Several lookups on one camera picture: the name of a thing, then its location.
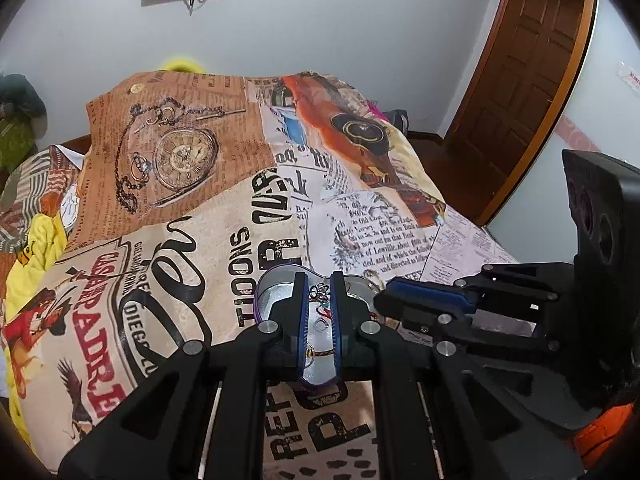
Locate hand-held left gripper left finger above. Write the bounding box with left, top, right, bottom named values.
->
left=57, top=272, right=308, bottom=480

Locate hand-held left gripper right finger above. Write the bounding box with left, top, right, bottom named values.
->
left=327, top=271, right=586, bottom=480

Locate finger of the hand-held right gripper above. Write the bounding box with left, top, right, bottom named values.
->
left=387, top=262, right=577, bottom=319
left=374, top=292, right=563, bottom=358

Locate purple heart-shaped tin box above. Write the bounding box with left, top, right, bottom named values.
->
left=253, top=263, right=387, bottom=395

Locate printed blanket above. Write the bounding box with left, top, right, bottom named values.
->
left=2, top=70, right=522, bottom=480

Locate brown wooden door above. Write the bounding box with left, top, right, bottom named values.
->
left=442, top=0, right=599, bottom=227

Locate yellow quilt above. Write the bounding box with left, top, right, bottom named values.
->
left=5, top=180, right=83, bottom=291

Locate green patterned cloth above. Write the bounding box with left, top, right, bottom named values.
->
left=0, top=115, right=39, bottom=172

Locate white red wall sticker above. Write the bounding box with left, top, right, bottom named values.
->
left=617, top=62, right=640, bottom=94

